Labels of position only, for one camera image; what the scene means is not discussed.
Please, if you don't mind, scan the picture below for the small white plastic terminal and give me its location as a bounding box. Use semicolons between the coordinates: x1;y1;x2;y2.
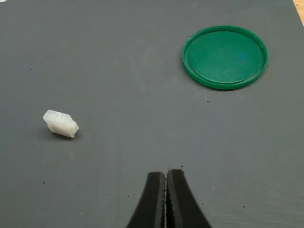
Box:
42;109;80;139

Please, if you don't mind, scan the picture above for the round green plastic lid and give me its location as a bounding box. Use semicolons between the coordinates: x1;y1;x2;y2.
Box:
182;25;268;91

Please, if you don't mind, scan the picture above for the dark grey table mat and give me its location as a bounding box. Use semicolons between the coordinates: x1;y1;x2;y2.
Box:
0;0;304;228

